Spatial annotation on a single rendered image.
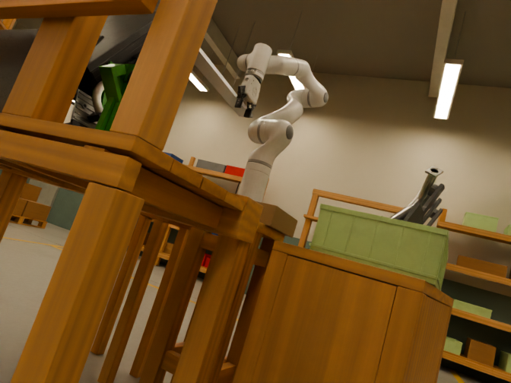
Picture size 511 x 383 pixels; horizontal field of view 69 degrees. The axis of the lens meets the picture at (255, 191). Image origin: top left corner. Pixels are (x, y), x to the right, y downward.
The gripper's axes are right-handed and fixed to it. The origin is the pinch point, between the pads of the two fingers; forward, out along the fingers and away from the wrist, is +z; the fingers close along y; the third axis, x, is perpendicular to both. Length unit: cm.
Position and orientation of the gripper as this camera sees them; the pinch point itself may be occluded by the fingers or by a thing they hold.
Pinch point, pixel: (242, 110)
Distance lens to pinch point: 166.4
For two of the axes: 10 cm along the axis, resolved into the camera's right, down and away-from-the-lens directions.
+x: -8.7, -1.9, 4.5
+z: -2.9, 9.4, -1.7
